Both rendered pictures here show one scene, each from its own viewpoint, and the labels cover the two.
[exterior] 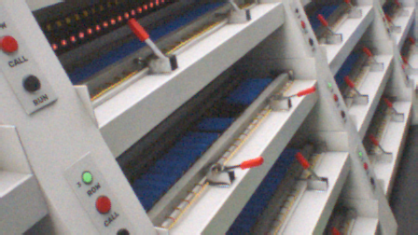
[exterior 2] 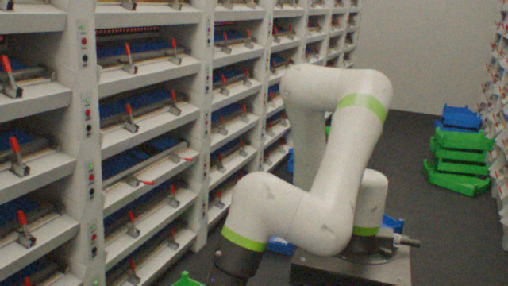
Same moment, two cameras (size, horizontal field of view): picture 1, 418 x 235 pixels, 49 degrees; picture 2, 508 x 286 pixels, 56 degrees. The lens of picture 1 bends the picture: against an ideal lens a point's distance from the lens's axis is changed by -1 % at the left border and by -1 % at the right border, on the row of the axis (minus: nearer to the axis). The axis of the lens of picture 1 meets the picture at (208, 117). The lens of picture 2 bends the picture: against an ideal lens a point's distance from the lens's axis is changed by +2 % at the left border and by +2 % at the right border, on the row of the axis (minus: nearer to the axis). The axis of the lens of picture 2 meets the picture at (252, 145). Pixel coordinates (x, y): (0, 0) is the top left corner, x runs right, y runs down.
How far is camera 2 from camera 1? 0.92 m
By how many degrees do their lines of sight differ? 17
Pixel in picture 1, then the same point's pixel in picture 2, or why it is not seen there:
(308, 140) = (182, 179)
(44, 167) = (80, 157)
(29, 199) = (71, 166)
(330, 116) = (198, 172)
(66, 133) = (90, 148)
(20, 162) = (74, 153)
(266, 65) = (178, 133)
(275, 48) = (187, 127)
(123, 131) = (107, 152)
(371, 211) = (195, 228)
